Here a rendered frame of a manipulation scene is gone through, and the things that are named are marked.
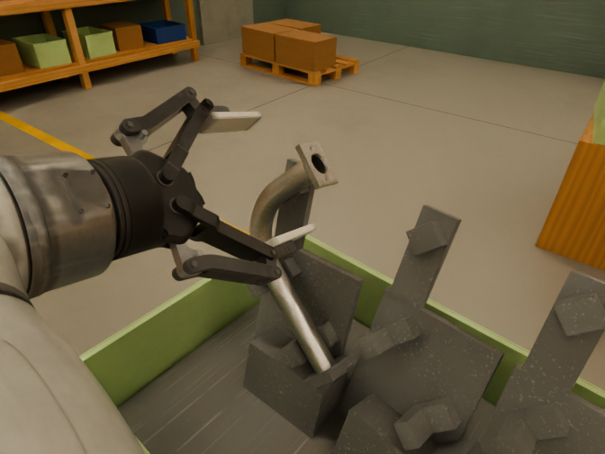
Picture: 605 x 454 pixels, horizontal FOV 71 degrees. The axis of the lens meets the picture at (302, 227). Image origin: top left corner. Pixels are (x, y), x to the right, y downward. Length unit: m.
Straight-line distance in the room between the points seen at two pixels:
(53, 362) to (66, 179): 0.13
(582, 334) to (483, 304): 1.68
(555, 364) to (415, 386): 0.16
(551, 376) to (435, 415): 0.13
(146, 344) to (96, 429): 0.49
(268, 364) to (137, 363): 0.19
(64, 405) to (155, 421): 0.50
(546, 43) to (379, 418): 6.03
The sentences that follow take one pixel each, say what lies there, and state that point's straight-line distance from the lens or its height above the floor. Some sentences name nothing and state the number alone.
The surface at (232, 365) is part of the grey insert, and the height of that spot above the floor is 0.85.
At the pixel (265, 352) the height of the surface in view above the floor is 0.93.
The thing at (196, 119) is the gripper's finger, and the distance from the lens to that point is 0.42.
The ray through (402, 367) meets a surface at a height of 0.96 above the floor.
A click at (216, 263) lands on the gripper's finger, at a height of 1.18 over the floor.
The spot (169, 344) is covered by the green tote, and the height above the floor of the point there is 0.89.
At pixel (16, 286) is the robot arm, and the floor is 1.27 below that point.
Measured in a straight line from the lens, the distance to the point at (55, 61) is 5.01.
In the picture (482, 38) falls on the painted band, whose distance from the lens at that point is 6.56.
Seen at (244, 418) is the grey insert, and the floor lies 0.85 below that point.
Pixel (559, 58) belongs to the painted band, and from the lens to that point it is 6.40.
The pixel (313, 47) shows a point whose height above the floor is 0.39.
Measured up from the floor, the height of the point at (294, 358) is 0.95.
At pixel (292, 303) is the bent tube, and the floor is 1.01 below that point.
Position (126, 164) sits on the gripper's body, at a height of 1.27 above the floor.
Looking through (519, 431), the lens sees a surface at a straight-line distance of 0.50.
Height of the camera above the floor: 1.41
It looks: 35 degrees down
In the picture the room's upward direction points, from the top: 1 degrees clockwise
